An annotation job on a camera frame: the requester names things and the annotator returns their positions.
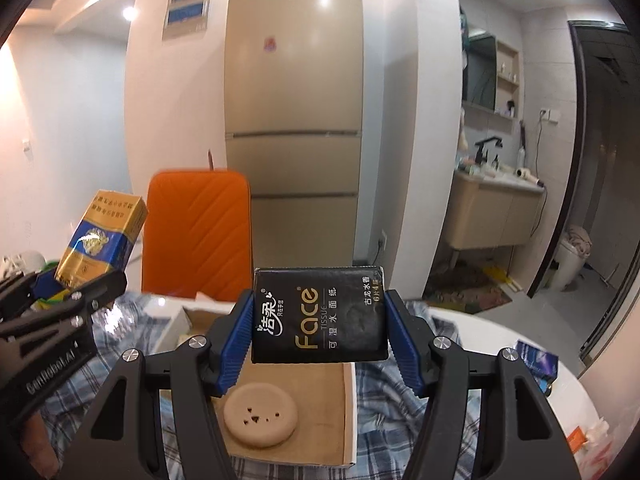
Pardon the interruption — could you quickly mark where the orange quilted chair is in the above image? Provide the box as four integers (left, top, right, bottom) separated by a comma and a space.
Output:
141, 169, 252, 301

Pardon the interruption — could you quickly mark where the wall niche shelf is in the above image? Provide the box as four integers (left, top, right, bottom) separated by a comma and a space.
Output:
495, 40, 521, 120

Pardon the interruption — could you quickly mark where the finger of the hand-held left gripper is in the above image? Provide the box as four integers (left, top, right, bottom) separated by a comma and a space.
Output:
30, 270, 129, 351
0, 271, 37, 320

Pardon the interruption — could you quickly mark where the beige round sponge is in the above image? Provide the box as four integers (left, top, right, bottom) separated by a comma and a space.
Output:
223, 382, 299, 448

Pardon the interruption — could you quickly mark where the white hair dryer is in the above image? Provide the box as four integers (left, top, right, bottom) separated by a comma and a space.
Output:
515, 166, 546, 188

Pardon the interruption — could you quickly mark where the beige refrigerator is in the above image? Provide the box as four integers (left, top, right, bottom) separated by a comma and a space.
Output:
223, 0, 363, 268

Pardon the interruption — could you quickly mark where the dark door frame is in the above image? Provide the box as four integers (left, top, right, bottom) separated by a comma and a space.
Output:
567, 20, 637, 361

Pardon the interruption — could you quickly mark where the black tissue pack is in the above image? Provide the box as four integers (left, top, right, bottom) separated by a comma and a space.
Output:
251, 264, 390, 364

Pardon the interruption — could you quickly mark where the blue plaid blanket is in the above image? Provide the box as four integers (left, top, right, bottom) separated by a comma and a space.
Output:
20, 292, 481, 480

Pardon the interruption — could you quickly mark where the orange packet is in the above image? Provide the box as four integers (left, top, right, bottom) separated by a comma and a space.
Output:
567, 425, 588, 456

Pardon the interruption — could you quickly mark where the beige vanity cabinet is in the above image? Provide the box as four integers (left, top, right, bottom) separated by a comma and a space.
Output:
447, 169, 546, 251

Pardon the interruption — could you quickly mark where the blue and gold cigarette pack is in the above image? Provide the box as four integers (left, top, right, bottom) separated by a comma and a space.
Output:
54, 189, 148, 291

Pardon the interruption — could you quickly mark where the patterned bath mat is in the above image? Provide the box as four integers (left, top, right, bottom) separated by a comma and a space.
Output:
425, 265, 513, 313

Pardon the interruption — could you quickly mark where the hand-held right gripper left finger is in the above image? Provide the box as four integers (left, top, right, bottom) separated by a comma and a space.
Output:
60, 289, 256, 480

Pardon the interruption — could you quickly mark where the dark blue cigarette box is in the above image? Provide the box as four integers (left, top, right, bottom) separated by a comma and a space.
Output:
515, 340, 561, 381

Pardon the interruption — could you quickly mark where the white plastic wrapper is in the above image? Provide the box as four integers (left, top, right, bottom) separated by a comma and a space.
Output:
582, 417, 616, 461

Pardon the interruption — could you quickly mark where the person's left hand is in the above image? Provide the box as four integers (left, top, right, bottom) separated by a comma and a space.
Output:
15, 412, 61, 478

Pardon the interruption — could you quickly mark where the mirror cabinet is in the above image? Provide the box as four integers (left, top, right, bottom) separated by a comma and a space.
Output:
462, 35, 497, 111

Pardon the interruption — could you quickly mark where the black faucet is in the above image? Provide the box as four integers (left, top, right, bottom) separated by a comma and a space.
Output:
474, 136, 503, 165

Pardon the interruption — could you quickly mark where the cardboard box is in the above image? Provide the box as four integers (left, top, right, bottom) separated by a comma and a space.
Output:
160, 292, 358, 471

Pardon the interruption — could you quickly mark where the wall electric panel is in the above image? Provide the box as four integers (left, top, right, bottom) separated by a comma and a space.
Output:
164, 0, 216, 41

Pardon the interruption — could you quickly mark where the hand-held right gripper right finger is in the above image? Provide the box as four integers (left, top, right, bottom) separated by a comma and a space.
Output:
385, 289, 583, 480

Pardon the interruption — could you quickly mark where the white trash bin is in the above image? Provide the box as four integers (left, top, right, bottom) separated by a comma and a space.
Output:
550, 227, 593, 291

